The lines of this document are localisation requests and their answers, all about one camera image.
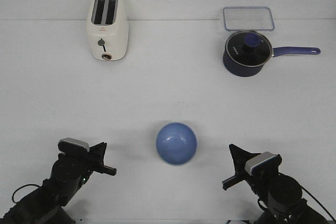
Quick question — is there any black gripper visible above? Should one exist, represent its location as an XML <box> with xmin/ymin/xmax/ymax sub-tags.
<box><xmin>222</xmin><ymin>144</ymin><xmax>278</xmax><ymax>195</ymax></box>
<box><xmin>56</xmin><ymin>142</ymin><xmax>117</xmax><ymax>182</ymax></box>

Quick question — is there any glass pot lid blue knob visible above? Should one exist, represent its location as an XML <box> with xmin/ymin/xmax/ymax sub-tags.
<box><xmin>225</xmin><ymin>30</ymin><xmax>272</xmax><ymax>67</ymax></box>

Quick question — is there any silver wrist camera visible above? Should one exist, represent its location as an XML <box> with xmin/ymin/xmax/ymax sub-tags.
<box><xmin>58</xmin><ymin>137</ymin><xmax>90</xmax><ymax>157</ymax></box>
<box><xmin>244</xmin><ymin>152</ymin><xmax>282</xmax><ymax>176</ymax></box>

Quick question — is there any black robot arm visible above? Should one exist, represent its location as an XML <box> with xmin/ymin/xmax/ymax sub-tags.
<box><xmin>222</xmin><ymin>144</ymin><xmax>335</xmax><ymax>223</ymax></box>
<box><xmin>1</xmin><ymin>138</ymin><xmax>117</xmax><ymax>223</ymax></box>

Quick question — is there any clear rectangular container lid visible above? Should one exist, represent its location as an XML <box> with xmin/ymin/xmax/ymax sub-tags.
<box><xmin>223</xmin><ymin>6</ymin><xmax>275</xmax><ymax>31</ymax></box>

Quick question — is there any white two-slot toaster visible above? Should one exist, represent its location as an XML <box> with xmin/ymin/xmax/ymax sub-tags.
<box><xmin>86</xmin><ymin>0</ymin><xmax>129</xmax><ymax>61</ymax></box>

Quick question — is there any blue saucepan with handle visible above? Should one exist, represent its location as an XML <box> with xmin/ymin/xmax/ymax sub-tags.
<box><xmin>223</xmin><ymin>47</ymin><xmax>321</xmax><ymax>77</ymax></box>

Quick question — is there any blue bowl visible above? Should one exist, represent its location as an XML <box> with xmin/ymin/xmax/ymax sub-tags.
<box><xmin>155</xmin><ymin>122</ymin><xmax>197</xmax><ymax>166</ymax></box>

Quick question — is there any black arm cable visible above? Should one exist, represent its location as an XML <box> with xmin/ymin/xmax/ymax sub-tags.
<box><xmin>12</xmin><ymin>184</ymin><xmax>44</xmax><ymax>204</ymax></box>
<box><xmin>299</xmin><ymin>183</ymin><xmax>336</xmax><ymax>222</ymax></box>

